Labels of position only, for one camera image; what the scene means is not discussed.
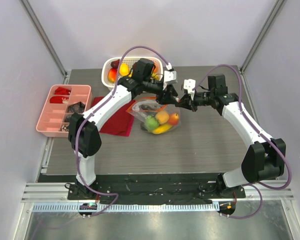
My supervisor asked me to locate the yellow lemon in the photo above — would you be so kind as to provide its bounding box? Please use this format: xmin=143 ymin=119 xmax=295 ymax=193
xmin=155 ymin=110 xmax=170 ymax=125

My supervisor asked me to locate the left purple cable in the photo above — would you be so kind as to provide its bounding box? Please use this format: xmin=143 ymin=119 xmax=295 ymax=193
xmin=74 ymin=45 xmax=172 ymax=217

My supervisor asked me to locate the white plastic fruit basket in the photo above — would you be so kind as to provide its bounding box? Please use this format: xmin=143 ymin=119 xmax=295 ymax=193
xmin=101 ymin=56 xmax=164 ymax=91

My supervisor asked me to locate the clear zip top bag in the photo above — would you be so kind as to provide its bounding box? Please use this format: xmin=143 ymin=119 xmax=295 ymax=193
xmin=126 ymin=97 xmax=181 ymax=135

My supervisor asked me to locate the red folded cloth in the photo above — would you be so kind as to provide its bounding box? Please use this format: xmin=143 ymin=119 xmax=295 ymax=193
xmin=99 ymin=100 xmax=135 ymax=137

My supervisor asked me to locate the grey toy fish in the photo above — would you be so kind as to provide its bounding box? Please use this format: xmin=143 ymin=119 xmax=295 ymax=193
xmin=132 ymin=103 xmax=163 ymax=132

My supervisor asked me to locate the purple cable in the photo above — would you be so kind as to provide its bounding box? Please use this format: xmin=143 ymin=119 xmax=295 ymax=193
xmin=74 ymin=45 xmax=172 ymax=217
xmin=193 ymin=64 xmax=293 ymax=220

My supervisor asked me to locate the white slotted cable duct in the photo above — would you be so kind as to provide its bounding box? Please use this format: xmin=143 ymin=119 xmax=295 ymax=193
xmin=32 ymin=202 xmax=220 ymax=214

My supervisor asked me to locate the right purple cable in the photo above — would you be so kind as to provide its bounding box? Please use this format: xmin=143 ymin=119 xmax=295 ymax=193
xmin=193 ymin=64 xmax=293 ymax=220

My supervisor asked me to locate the red apple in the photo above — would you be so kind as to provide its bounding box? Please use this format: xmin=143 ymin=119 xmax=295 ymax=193
xmin=167 ymin=113 xmax=180 ymax=126

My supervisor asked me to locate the pink compartment tray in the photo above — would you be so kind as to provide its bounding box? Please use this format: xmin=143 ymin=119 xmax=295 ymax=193
xmin=36 ymin=84 xmax=93 ymax=138

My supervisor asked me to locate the green round fruit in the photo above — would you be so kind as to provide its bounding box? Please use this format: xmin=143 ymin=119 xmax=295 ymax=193
xmin=144 ymin=115 xmax=160 ymax=132

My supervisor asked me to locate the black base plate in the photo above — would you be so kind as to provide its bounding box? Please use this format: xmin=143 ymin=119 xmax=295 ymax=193
xmin=64 ymin=173 xmax=246 ymax=206

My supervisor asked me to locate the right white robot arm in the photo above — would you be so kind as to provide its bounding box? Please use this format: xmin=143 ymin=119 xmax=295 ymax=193
xmin=177 ymin=74 xmax=286 ymax=198

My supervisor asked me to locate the red item in tray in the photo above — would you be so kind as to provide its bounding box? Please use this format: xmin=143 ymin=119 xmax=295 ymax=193
xmin=49 ymin=87 xmax=71 ymax=104

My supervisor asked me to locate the yellow banana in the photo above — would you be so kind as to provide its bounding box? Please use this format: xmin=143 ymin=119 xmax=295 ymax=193
xmin=152 ymin=123 xmax=173 ymax=135

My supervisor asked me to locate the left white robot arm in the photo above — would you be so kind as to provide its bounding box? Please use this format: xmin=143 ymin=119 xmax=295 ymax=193
xmin=68 ymin=58 xmax=178 ymax=200

